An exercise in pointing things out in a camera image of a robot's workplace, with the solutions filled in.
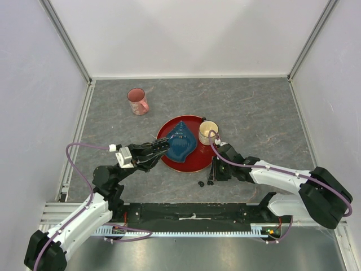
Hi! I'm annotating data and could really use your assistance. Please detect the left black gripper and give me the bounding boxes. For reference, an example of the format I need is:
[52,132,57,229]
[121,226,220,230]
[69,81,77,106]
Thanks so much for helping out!
[115,142,168,183]

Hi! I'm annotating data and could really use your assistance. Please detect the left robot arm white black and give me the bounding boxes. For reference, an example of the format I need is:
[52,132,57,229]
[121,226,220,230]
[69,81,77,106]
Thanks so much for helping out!
[24,138,170,270]

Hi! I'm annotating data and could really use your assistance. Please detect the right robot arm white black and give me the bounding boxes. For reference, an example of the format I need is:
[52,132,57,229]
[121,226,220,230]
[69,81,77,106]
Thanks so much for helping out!
[211,143,353,229]

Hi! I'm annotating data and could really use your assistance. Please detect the red round tray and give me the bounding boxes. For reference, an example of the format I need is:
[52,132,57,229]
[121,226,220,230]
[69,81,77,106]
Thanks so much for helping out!
[157,115,214,173]

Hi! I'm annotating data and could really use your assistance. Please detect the blue shell-shaped dish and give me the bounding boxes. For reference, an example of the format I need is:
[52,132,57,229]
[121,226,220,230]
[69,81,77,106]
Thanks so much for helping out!
[164,120,197,163]

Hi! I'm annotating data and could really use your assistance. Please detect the beige ceramic cup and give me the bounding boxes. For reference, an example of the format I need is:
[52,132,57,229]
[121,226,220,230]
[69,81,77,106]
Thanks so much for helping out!
[199,120,219,146]

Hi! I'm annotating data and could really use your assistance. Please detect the pink floral mug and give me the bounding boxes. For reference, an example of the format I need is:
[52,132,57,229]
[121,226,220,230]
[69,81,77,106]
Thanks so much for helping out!
[127,88,149,116]

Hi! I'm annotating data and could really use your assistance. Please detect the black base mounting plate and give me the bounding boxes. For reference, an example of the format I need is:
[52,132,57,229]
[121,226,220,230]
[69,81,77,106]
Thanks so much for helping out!
[119,203,277,233]

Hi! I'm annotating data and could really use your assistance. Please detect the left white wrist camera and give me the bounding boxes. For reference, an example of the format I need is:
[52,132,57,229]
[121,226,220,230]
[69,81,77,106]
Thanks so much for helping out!
[115,147,134,169]

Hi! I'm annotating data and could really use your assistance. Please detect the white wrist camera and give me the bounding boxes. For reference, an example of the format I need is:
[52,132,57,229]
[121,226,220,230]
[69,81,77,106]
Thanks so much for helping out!
[214,138,227,148]
[115,147,134,169]

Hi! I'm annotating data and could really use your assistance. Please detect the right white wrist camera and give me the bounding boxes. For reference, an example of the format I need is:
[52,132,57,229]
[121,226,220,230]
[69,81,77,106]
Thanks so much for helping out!
[214,138,227,148]

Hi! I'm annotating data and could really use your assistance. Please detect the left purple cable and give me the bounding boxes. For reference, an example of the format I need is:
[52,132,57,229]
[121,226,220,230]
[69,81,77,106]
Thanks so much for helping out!
[33,142,116,270]

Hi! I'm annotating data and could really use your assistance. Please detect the slotted grey cable duct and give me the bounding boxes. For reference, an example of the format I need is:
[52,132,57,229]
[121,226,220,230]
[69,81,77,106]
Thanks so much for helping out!
[91,225,281,238]

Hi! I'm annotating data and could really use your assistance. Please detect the left aluminium frame post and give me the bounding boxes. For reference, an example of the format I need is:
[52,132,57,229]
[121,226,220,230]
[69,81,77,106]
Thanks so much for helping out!
[39,0,93,85]

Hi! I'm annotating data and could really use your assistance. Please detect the aluminium frame post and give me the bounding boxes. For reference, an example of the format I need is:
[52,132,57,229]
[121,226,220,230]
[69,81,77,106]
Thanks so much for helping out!
[39,0,93,85]
[287,0,338,82]

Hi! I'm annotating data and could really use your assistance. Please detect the right aluminium frame post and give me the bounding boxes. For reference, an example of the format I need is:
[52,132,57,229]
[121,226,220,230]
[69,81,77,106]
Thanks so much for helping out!
[287,0,338,82]

